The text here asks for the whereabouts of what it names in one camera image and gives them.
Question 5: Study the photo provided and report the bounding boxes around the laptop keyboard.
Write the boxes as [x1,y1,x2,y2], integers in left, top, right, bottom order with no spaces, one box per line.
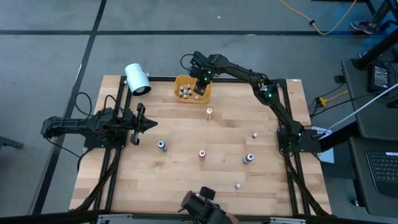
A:
[365,151,398,198]

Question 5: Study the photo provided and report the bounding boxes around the white cable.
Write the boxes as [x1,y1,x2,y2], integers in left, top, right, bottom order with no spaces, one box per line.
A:
[325,82,398,134]

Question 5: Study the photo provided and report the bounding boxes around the person's shoe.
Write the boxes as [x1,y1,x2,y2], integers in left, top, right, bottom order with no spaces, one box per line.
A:
[350,21,379,35]

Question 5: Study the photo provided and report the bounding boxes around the dark desk top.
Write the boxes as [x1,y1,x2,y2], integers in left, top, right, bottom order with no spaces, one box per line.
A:
[341,58,398,138]
[348,136,398,218]

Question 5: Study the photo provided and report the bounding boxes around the white cylindrical spotlight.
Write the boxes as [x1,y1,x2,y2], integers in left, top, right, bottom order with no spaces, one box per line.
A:
[124,63,152,96]

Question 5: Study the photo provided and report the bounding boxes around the black desk leg bar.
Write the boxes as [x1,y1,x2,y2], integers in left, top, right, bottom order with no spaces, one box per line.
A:
[351,29,398,71]

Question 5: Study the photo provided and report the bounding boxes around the white paper sheet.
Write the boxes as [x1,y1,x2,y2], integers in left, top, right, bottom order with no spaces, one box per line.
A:
[310,126,335,164]

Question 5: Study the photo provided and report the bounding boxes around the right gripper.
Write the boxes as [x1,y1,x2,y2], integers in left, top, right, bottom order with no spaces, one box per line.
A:
[188,50,218,96]

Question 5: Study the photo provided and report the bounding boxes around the person's leg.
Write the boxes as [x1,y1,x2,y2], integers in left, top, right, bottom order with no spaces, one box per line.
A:
[369,0,392,26]

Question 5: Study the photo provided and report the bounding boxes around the silver metal bracket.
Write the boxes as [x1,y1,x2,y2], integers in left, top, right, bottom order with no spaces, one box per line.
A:
[97,213,134,224]
[269,217,307,224]

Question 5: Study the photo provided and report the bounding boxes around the black power adapter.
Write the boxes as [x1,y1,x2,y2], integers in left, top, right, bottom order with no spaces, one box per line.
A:
[368,60,396,93]

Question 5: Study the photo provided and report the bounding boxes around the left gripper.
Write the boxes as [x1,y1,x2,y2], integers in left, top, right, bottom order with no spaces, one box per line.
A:
[119,102,159,146]

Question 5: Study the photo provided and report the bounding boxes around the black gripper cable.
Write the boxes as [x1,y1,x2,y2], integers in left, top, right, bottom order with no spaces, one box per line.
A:
[180,53,195,75]

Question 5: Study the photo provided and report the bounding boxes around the yellow extension cable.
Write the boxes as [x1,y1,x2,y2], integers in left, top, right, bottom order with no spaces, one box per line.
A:
[277,0,358,35]

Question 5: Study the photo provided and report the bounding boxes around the grey furniture foot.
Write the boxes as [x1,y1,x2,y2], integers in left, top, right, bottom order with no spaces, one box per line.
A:
[0,135,24,151]

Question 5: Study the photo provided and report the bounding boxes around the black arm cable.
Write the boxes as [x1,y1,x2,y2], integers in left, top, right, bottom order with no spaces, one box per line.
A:
[73,91,94,118]

